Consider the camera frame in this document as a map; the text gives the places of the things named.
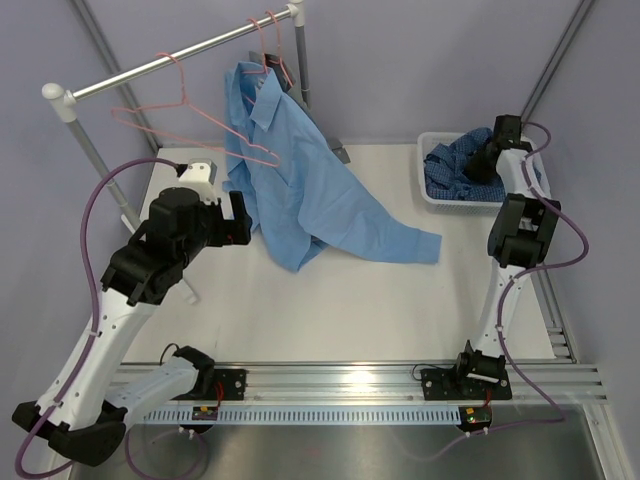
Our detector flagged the white plastic basket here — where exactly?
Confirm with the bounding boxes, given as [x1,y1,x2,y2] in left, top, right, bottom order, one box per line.
[416,130,553,217]

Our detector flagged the aluminium mounting rail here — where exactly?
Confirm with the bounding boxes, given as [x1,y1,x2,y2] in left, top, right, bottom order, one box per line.
[64,329,609,407]

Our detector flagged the blue checkered shirt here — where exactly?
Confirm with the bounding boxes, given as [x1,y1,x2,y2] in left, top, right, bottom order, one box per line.
[423,126,543,202]

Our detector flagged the light blue shirt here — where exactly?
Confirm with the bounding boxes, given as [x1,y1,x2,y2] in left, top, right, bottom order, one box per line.
[225,62,442,272]

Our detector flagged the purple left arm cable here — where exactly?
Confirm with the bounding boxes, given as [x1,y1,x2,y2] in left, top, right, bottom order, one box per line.
[13,157,211,478]

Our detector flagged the grey shirt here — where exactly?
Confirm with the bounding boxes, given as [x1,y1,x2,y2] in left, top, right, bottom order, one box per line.
[249,51,311,115]

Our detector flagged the pink hanger of grey shirt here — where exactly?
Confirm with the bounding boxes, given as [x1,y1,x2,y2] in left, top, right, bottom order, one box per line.
[265,10,294,91]

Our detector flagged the white slotted cable duct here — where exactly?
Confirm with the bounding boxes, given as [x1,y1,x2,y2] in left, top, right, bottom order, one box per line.
[136,402,461,426]

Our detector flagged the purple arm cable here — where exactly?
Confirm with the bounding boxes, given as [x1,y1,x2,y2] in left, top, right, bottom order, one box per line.
[13,157,211,478]
[399,120,592,461]

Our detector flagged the metal clothes rack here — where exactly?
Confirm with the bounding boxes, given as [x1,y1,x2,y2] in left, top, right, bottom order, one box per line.
[40,0,351,306]

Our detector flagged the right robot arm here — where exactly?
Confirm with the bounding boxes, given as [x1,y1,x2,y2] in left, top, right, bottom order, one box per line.
[452,115,560,400]

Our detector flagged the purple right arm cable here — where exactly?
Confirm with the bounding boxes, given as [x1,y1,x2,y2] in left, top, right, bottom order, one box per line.
[399,120,592,461]

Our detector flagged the pink hanger of checkered shirt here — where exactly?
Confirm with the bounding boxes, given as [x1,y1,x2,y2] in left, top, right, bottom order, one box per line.
[110,52,281,168]

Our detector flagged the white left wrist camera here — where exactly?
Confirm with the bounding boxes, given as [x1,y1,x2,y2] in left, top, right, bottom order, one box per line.
[178,158,220,205]

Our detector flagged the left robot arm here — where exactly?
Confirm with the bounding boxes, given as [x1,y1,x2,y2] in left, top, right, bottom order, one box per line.
[12,188,252,466]

